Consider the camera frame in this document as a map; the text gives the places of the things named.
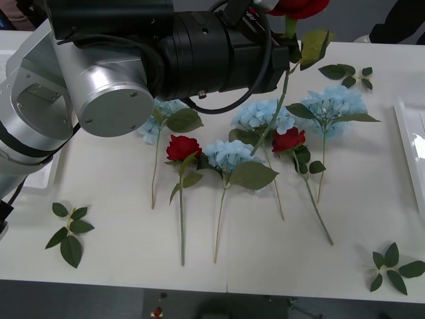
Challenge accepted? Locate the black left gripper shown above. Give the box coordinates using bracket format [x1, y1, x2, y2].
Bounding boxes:
[227, 13, 302, 94]

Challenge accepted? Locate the red rose with broad leaf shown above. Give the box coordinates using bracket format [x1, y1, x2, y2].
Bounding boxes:
[250, 0, 336, 157]

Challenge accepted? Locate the pale blue flower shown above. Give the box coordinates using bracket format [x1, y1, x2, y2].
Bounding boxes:
[284, 84, 382, 204]
[228, 98, 297, 221]
[196, 139, 280, 265]
[137, 98, 205, 210]

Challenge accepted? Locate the loose green leaf twig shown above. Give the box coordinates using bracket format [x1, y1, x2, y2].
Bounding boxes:
[361, 241, 425, 296]
[317, 63, 375, 90]
[44, 202, 96, 269]

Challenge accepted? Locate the red rose with green stem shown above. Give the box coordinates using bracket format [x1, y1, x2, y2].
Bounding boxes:
[164, 134, 205, 266]
[271, 126, 335, 246]

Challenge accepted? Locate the person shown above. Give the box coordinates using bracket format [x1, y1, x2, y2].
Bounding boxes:
[0, 0, 50, 33]
[353, 20, 425, 46]

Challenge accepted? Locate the shallow white box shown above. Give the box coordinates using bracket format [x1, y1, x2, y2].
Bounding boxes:
[393, 95, 425, 214]
[0, 49, 60, 200]

